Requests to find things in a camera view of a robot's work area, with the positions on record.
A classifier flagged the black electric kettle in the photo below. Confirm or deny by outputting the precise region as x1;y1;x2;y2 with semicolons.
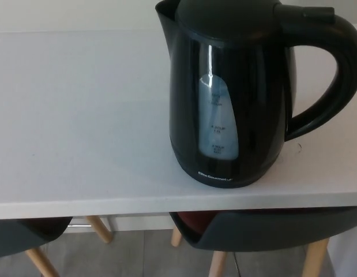
154;0;357;190

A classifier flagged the white counter island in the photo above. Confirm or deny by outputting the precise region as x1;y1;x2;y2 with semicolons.
0;21;357;222

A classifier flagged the dark grey wooden-legged chair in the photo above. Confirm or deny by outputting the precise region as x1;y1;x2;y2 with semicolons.
0;215;114;277
168;206;357;277

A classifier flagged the dark red seat cushion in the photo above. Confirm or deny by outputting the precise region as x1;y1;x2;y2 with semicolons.
178;211;218;235

